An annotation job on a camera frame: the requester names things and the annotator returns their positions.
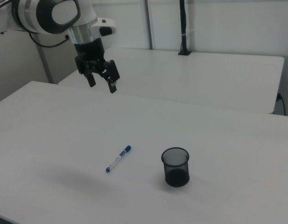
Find black cable at table edge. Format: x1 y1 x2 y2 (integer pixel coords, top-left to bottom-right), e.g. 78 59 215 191
276 92 287 116

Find white side table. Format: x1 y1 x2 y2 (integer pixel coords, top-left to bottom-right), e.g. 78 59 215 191
58 48 285 115

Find black mesh pen cup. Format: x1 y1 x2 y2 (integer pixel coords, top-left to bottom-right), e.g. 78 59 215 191
161 147 191 188

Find black cable on robot arm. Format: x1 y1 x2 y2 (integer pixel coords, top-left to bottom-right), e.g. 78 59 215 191
28 31 70 49

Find grey partition frame post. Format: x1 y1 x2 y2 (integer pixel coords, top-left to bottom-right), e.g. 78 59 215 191
143 0 157 50

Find blue and white marker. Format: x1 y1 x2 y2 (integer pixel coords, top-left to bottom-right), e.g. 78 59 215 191
105 145 132 174

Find grey slanted frame post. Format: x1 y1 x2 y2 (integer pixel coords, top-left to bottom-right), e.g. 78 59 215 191
36 44 54 84

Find black pole stand with base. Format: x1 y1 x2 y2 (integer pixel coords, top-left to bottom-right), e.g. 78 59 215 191
178 0 192 56

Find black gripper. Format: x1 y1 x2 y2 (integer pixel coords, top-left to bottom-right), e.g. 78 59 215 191
73 38 121 94

